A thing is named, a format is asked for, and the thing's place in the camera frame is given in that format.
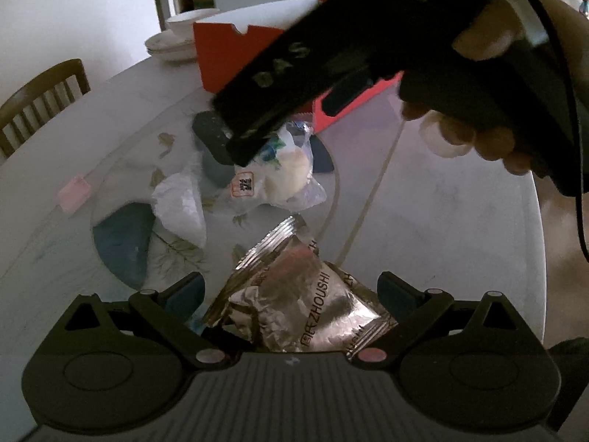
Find white stacked plates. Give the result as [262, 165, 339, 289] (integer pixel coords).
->
[145, 30, 197, 62]

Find dark wooden chair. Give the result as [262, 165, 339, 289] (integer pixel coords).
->
[1, 58, 91, 159]

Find clear bag with white bun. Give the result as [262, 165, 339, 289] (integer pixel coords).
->
[222, 119, 327, 214]

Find pink rectangular eraser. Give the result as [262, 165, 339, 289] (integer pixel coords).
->
[58, 176, 92, 214]

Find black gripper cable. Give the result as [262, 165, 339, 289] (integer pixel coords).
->
[568, 91, 589, 264]

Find red cardboard box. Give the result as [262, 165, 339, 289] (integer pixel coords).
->
[193, 0, 401, 136]

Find white bowl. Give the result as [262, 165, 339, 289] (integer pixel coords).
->
[166, 8, 221, 40]

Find silver foil snack packet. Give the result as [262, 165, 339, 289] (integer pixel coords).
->
[204, 214, 397, 358]

